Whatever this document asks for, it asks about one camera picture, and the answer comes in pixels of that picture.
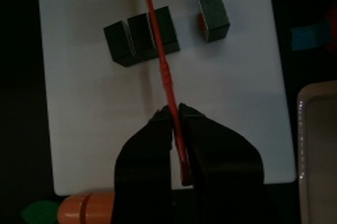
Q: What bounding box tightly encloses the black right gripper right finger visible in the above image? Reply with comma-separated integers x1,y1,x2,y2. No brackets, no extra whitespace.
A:
178,103,268,224

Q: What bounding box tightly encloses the beige plate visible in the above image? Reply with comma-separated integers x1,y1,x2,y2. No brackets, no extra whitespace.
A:
296,80,337,224

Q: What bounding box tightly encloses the black toy sushi piece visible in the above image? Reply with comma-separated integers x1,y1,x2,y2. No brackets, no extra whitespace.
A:
151,5,182,58
127,12,160,63
103,20,139,68
196,0,232,43

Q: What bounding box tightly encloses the white cutting board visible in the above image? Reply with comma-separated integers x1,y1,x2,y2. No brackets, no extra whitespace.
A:
37,0,298,197

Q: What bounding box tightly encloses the orange toy carrot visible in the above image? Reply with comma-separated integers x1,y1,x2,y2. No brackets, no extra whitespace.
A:
21,191,118,224

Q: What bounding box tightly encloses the blue tape strip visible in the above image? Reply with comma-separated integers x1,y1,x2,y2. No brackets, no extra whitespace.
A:
290,20,334,51

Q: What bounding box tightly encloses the red toy knife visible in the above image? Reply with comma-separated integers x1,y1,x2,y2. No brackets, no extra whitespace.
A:
139,0,194,187

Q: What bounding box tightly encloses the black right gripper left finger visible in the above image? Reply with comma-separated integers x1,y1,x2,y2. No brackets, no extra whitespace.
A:
111,104,174,224

